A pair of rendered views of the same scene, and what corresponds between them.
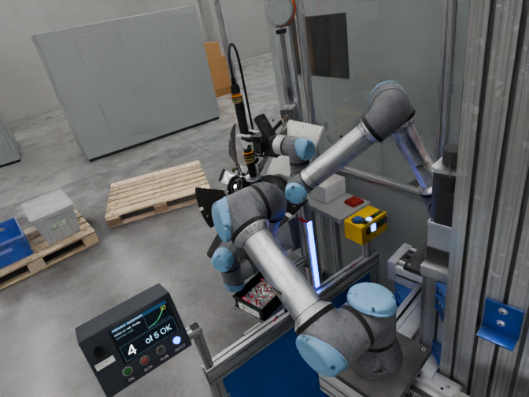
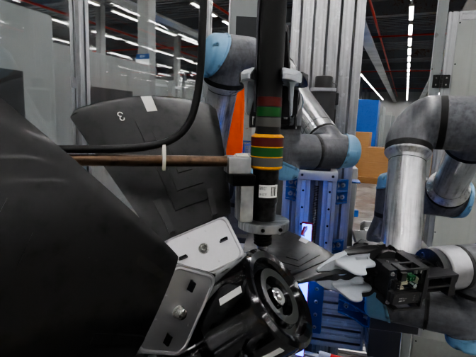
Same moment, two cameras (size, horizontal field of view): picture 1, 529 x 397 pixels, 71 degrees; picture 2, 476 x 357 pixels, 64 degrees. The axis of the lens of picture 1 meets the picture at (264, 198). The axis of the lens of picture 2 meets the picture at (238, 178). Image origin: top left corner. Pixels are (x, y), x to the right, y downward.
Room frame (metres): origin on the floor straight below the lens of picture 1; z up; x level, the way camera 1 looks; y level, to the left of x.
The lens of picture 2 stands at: (1.81, 0.40, 1.41)
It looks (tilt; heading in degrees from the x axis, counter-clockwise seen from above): 9 degrees down; 231
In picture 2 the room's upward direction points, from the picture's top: 2 degrees clockwise
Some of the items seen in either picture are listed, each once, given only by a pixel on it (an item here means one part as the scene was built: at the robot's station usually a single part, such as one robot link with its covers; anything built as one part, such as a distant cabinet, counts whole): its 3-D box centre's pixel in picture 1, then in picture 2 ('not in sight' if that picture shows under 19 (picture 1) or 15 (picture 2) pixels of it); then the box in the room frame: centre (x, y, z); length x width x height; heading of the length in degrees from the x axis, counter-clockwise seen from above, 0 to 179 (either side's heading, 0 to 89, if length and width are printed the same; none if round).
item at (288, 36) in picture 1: (303, 178); not in sight; (2.13, -0.27, 0.90); 0.08 x 0.06 x 1.80; 66
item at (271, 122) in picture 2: not in sight; (268, 122); (1.47, 0.03, 1.41); 0.03 x 0.03 x 0.01
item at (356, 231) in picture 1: (365, 225); not in sight; (1.31, -0.41, 1.02); 0.16 x 0.10 x 0.11; 121
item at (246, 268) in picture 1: (235, 273); (460, 316); (1.09, 0.16, 1.08); 0.11 x 0.08 x 0.11; 120
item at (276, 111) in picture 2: not in sight; (268, 112); (1.47, 0.03, 1.43); 0.03 x 0.03 x 0.01
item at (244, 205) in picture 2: (252, 167); (258, 192); (1.48, 0.03, 1.32); 0.09 x 0.07 x 0.10; 156
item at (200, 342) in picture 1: (201, 346); not in sight; (0.89, 0.30, 0.96); 0.03 x 0.03 x 0.20; 31
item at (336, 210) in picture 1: (332, 202); not in sight; (1.85, -0.38, 0.85); 0.36 x 0.24 x 0.03; 31
